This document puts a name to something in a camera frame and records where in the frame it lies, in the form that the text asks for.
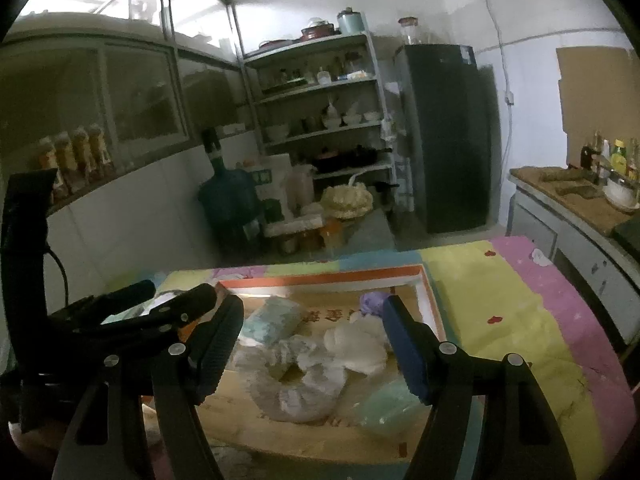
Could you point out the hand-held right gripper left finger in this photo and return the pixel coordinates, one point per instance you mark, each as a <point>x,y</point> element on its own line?
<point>220,350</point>

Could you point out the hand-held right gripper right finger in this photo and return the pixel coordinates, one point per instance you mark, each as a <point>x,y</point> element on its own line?
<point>405,350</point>

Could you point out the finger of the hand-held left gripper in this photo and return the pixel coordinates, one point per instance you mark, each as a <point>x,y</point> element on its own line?
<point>192,300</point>
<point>125,297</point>

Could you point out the white plush toy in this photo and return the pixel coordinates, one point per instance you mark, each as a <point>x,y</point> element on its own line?
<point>357,345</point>

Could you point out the purple soft toy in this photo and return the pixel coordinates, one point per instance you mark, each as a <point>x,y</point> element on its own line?
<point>372,304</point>

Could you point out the teal patterned tissue packet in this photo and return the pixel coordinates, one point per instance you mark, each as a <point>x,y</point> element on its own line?
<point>270,320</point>

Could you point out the mint green plastic packet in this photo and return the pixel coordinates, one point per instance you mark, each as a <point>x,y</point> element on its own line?
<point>390,407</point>

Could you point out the white cloth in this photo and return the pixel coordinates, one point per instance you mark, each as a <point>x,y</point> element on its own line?
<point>295,385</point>

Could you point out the orange rimmed cardboard box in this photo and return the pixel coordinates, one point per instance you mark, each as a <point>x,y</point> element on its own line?
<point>250,430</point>

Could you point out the colourful printed blanket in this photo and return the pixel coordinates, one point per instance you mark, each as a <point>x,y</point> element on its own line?
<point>500,310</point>

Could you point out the blue water jug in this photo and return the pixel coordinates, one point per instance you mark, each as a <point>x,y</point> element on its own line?
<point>230,200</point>

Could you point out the white plastic bucket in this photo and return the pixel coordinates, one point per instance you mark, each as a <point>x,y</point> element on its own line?
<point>300,187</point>

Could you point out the black water pump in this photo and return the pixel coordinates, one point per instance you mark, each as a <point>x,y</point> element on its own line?
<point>212,142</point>

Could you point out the pale yellow lumpy bundle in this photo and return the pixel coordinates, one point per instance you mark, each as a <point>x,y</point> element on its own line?
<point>346,201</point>

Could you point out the kitchen counter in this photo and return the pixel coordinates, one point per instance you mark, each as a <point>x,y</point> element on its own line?
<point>560,240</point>

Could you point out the sliding glass window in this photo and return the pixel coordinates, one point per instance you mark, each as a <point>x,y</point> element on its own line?
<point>135,95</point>

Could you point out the black frying pan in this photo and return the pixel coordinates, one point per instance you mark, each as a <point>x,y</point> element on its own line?
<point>345,159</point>

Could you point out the dark refrigerator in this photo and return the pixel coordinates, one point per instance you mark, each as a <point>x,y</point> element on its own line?
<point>450,140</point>

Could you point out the metal shelf rack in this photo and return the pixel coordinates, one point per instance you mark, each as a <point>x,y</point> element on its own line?
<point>380,110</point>

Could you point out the black stove top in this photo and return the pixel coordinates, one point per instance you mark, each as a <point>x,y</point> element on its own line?
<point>627,232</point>

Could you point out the dark sauce bottle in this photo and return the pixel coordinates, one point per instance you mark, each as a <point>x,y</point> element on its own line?
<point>586,156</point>

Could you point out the white bowl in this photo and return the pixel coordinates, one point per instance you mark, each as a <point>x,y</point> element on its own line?
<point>622,195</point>

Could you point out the yellow green bottle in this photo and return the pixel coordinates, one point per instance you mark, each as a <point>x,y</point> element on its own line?
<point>619,157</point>

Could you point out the red pot with lid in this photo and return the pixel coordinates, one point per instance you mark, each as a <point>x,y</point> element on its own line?
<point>318,30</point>

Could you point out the glass jar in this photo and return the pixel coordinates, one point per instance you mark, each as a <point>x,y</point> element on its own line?
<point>408,30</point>

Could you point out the light blue pot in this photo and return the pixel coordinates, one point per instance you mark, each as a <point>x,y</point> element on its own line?
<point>353,21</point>

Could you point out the wall power outlet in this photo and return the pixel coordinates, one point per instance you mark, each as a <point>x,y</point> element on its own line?
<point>510,98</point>

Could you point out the cardboard wall sheet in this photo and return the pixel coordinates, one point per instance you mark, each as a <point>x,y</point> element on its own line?
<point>595,90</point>

